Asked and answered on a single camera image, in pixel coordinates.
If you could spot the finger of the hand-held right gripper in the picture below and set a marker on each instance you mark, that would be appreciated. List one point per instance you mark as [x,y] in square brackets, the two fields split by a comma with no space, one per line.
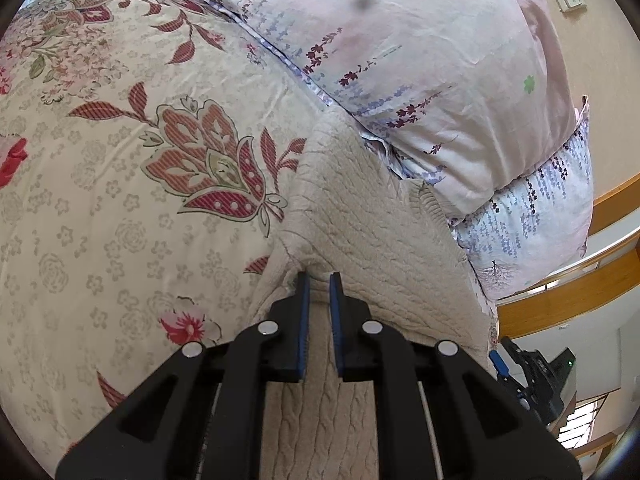
[515,355]
[499,362]

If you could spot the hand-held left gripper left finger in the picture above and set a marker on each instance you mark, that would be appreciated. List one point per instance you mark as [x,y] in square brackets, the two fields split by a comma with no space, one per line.
[301,330]

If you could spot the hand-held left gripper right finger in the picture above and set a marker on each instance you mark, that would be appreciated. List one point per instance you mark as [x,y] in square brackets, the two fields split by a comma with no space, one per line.
[337,330]

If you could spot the cream knitted blanket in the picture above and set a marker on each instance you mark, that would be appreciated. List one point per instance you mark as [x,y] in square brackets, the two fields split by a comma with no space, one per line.
[360,220]

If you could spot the window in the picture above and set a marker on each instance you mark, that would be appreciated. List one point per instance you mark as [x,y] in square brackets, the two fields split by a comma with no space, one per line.
[582,422]

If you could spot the wooden bed headboard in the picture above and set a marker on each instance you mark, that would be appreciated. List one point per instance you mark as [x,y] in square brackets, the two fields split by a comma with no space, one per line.
[565,300]

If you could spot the purple floral pillow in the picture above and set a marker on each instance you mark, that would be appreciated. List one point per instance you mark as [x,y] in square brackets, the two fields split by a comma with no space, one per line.
[540,220]

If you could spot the floral bed sheet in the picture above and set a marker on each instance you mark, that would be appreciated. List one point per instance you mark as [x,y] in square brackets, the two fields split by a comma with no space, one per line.
[125,200]

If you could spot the pink floral pillow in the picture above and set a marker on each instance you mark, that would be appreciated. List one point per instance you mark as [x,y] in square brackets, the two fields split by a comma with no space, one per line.
[425,60]

